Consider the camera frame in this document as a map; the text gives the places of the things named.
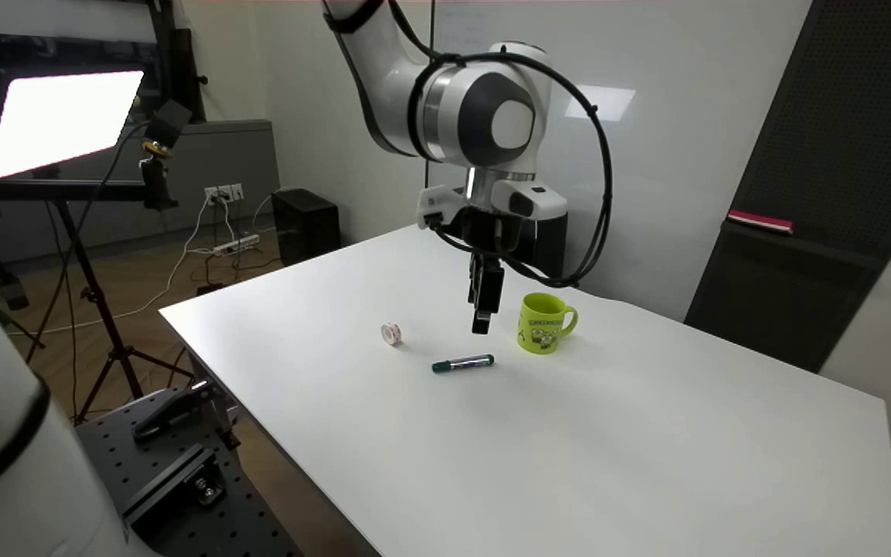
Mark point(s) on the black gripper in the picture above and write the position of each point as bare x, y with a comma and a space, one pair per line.
486, 236

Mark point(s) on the green capped marker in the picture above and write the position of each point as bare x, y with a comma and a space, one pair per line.
461, 362

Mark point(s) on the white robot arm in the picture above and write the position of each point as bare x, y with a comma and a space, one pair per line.
473, 111

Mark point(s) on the lime green printed mug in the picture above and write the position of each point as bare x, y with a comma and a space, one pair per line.
541, 325

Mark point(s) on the small pink-white eraser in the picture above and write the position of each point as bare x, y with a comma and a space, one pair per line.
392, 335

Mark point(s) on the black computer case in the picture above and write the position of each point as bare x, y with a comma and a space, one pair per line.
309, 224

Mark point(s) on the white power strip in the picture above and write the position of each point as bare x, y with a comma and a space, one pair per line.
230, 247

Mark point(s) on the pink item on cabinet ledge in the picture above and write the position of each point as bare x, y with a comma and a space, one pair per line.
758, 221

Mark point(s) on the grey low cabinet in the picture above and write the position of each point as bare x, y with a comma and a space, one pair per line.
230, 166

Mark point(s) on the black clamp on breadboard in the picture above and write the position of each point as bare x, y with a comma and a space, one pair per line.
168, 416

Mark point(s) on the black perforated breadboard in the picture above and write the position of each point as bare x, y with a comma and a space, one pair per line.
208, 505

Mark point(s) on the tall black cabinet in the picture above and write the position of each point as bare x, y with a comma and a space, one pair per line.
827, 188

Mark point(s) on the black tripod stand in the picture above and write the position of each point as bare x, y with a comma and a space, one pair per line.
108, 330

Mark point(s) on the bright studio light panel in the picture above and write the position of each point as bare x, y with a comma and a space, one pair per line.
64, 121

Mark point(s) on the white rounded machine housing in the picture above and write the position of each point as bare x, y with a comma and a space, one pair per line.
1, 454

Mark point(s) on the white wall socket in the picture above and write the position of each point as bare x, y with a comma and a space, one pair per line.
223, 194

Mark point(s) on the small camera on stand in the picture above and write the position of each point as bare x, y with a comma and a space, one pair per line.
163, 145

